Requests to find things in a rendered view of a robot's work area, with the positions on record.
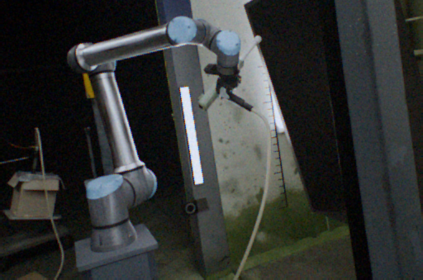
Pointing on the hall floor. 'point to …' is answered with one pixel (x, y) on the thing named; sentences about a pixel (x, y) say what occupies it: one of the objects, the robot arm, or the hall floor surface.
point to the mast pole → (379, 118)
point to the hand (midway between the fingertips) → (222, 92)
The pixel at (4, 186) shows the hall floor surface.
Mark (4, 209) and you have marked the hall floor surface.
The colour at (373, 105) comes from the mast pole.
